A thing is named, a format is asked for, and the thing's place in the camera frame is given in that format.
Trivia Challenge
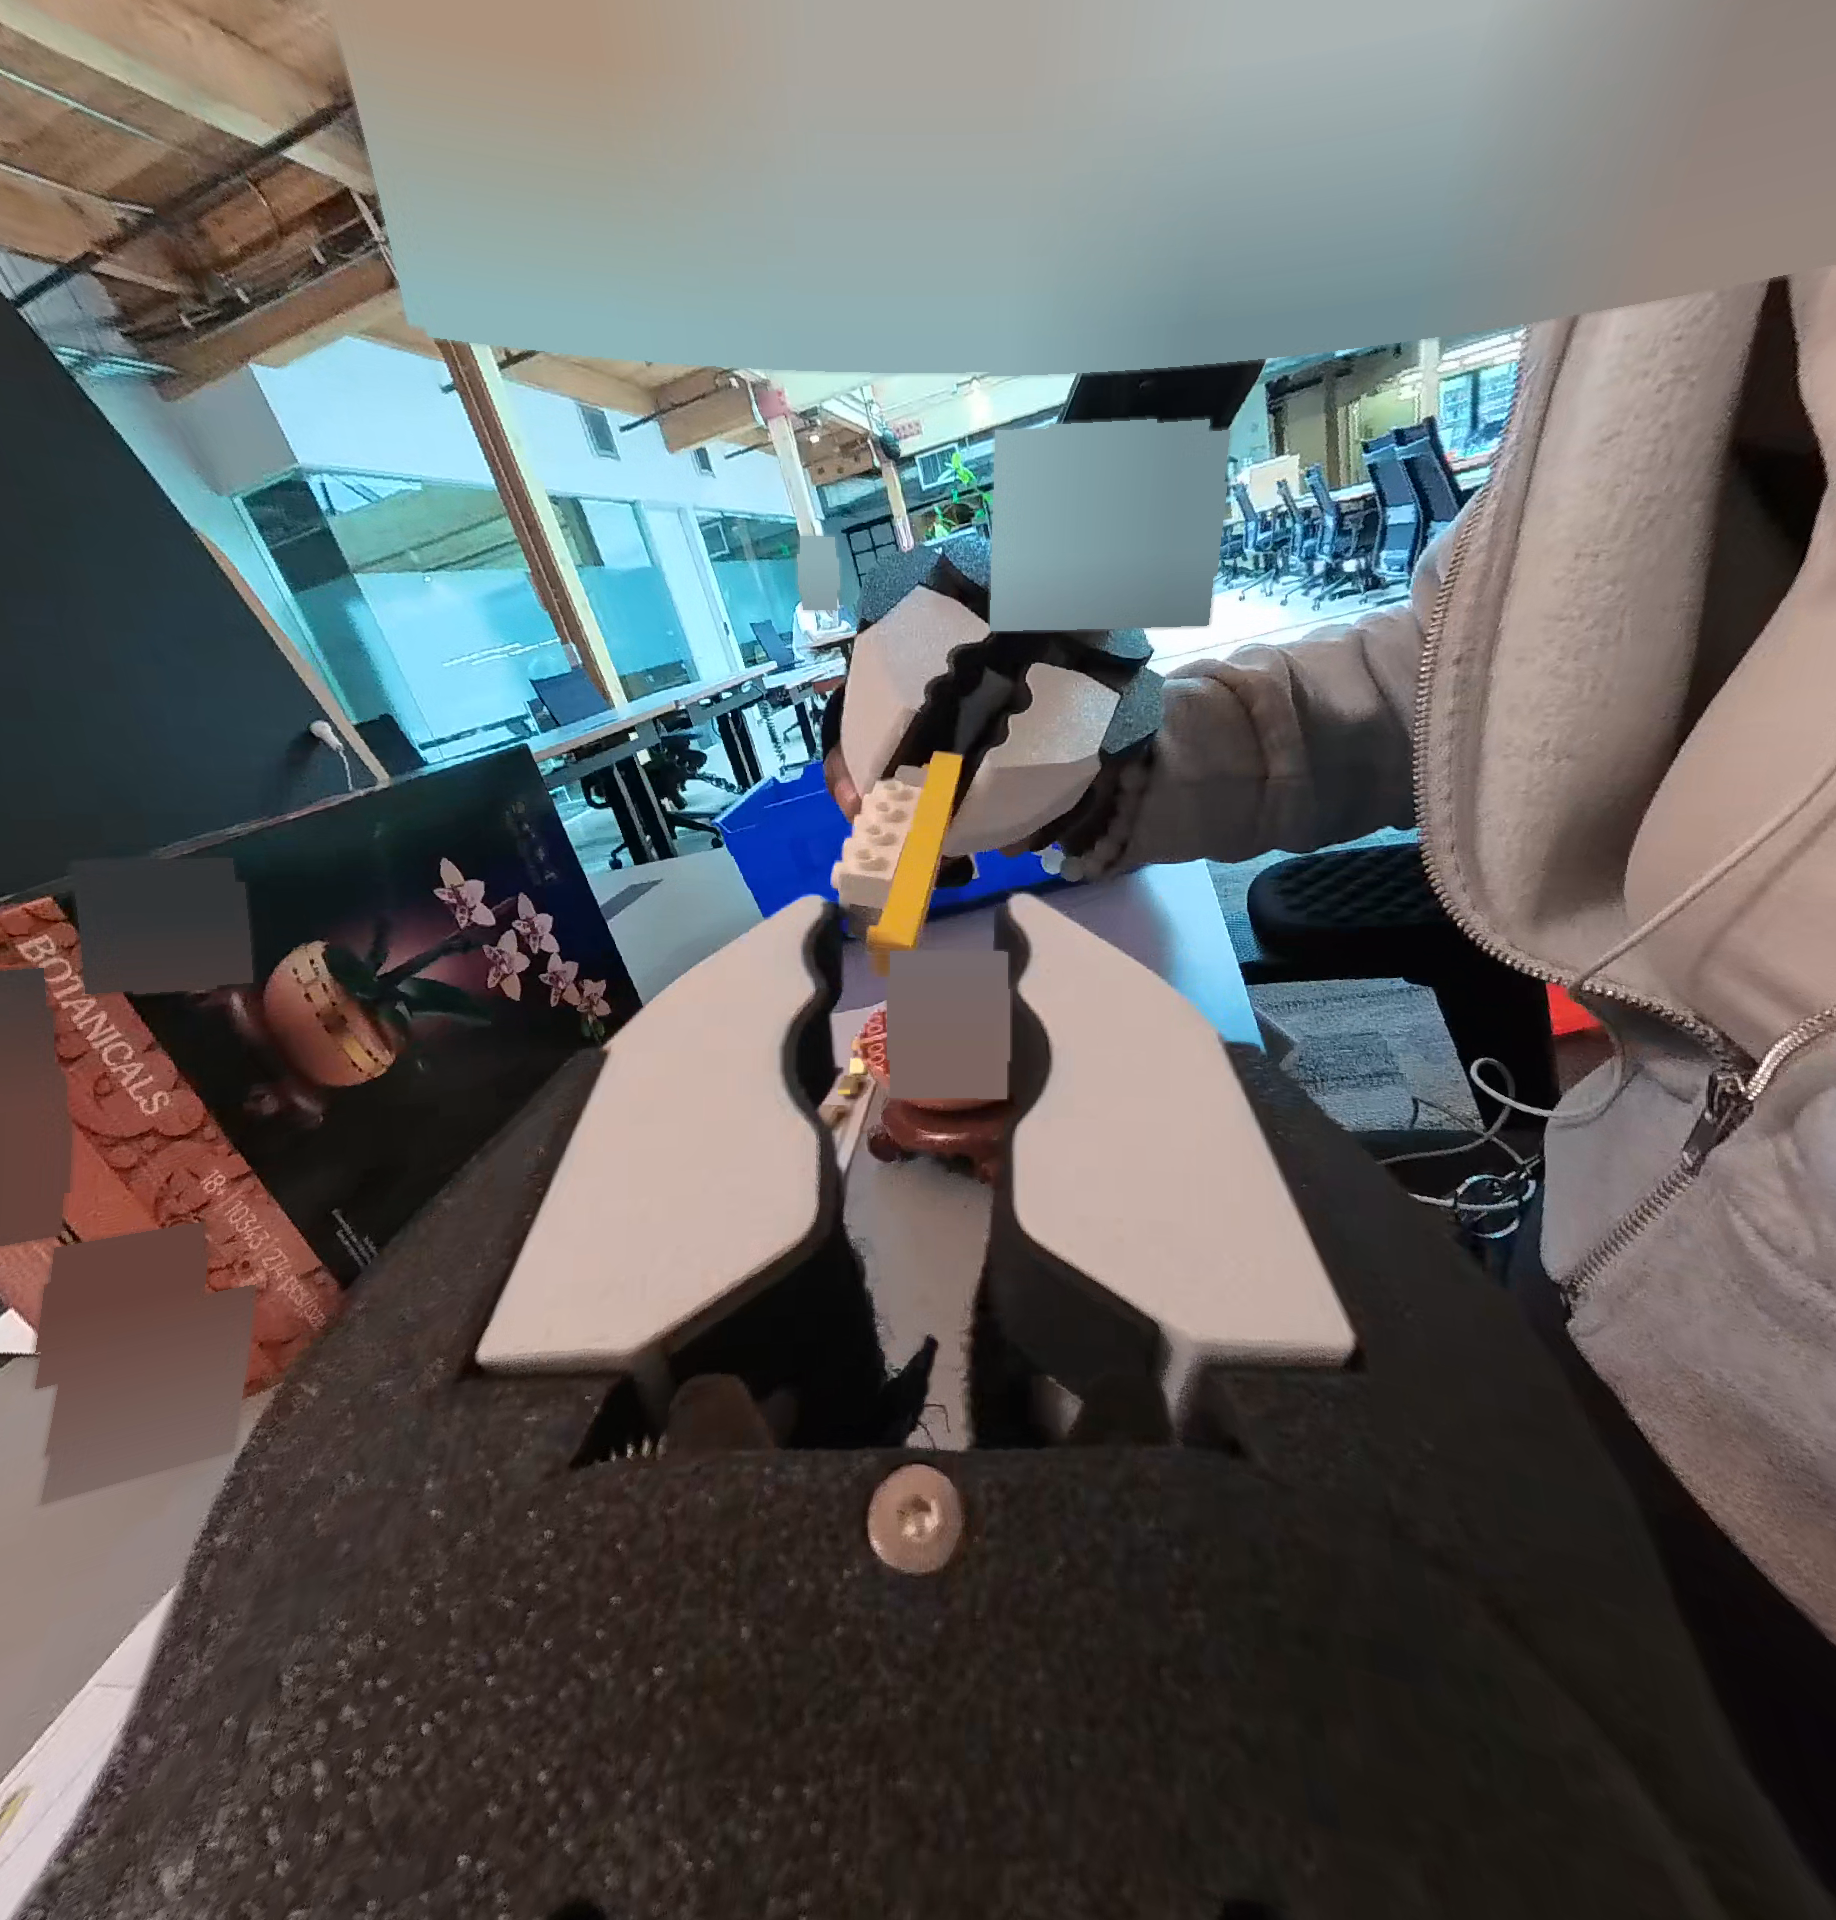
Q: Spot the blue plastic bin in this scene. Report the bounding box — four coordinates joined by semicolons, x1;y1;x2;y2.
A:
711;753;1082;924

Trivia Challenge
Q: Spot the beaded bracelet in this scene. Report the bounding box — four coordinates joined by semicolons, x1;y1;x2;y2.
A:
1034;779;1159;885

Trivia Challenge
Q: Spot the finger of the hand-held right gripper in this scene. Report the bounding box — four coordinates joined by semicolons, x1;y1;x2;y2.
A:
948;659;1133;858
838;585;998;818

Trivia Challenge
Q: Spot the grey desk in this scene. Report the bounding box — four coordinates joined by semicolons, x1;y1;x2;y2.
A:
0;854;1264;1920

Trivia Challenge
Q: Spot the white hoodie drawstring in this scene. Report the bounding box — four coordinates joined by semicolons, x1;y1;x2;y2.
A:
1549;720;1836;1127

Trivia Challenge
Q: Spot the white cable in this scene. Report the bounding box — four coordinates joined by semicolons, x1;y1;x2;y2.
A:
1368;1049;1599;1219

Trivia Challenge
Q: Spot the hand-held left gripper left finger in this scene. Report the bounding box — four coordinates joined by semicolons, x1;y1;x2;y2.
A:
472;896;843;1374

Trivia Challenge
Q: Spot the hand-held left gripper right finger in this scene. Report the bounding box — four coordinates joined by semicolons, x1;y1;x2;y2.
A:
989;894;1363;1380

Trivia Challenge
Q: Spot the narrow yellow toy plate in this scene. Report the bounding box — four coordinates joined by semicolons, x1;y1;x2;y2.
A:
862;747;969;958

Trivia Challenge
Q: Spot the green plant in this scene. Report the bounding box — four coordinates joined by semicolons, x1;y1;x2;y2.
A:
922;448;998;543

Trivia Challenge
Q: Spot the wooden office desk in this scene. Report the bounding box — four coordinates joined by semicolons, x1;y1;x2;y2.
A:
524;657;859;869

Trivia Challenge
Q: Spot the row of black office chairs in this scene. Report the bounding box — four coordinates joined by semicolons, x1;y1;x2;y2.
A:
1222;408;1479;605

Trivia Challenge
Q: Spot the person's right forearm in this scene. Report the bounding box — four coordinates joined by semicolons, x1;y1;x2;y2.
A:
1128;599;1468;873

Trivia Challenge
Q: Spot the black orchid picture box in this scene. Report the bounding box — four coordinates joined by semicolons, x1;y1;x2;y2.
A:
0;740;644;1398

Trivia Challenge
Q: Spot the white toy brick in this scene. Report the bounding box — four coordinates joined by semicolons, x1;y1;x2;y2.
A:
826;763;939;927

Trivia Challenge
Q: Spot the black divider board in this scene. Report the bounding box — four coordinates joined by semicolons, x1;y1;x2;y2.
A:
0;243;398;913

